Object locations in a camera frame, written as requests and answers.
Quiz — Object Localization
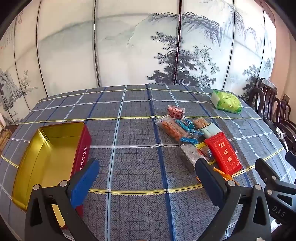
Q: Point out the brown candy yellow-edged packet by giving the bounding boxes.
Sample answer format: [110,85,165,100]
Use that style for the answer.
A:
[195,142,216,166]

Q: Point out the blue dark snack packet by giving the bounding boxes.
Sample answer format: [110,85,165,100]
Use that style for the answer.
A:
[180,128,204,143]

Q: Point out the red tin box gold inside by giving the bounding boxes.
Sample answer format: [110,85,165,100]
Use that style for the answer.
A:
[11,122,92,229]

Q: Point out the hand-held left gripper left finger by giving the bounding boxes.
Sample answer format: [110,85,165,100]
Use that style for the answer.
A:
[24,158,100,241]

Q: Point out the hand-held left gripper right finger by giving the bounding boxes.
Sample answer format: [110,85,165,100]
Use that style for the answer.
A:
[195,158,272,241]

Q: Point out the light wooden chair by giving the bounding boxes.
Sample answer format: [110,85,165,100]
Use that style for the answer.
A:
[0,122,14,149]

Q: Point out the white and navy box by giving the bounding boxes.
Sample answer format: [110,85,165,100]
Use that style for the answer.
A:
[198,123,222,139]

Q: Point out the pink red candy packet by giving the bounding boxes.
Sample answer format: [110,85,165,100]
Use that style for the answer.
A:
[167,105,186,119]

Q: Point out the clear packet of orange snacks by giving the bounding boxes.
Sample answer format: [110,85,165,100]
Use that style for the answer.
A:
[155,115,188,142]

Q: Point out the grey speckled snack packet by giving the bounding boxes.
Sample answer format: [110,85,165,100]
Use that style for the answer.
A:
[180,144,208,173]

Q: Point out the green tissue pack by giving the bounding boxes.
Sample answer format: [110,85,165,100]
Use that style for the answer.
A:
[210,89,243,115]

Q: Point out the blue grey plaid tablecloth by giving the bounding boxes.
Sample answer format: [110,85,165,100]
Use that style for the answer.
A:
[0,85,293,241]

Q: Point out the small blue wrapper packet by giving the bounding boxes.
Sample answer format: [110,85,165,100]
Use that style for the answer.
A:
[175,119,193,130]

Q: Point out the ink landscape folding screen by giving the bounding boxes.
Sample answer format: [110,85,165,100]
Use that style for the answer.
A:
[0,0,277,126]

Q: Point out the brown cookie packet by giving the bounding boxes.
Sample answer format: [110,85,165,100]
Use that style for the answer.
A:
[191,118,208,130]

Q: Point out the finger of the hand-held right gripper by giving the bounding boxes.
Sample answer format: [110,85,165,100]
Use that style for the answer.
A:
[285,151,296,165]
[255,158,296,226]

